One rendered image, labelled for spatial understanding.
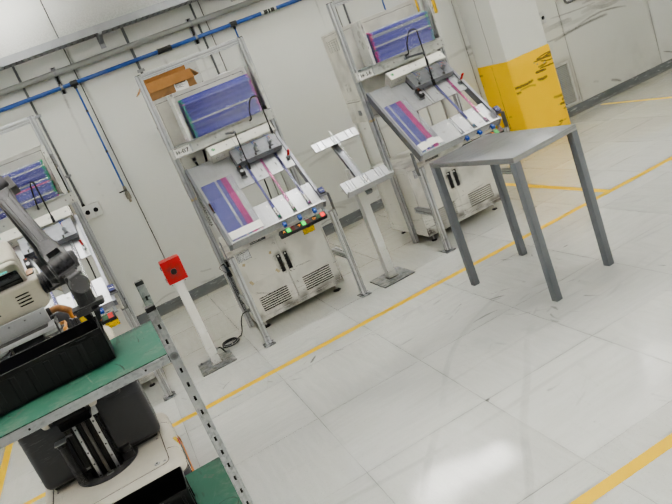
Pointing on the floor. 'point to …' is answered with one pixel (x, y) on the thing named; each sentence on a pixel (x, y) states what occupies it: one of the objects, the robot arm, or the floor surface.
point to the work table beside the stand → (497, 152)
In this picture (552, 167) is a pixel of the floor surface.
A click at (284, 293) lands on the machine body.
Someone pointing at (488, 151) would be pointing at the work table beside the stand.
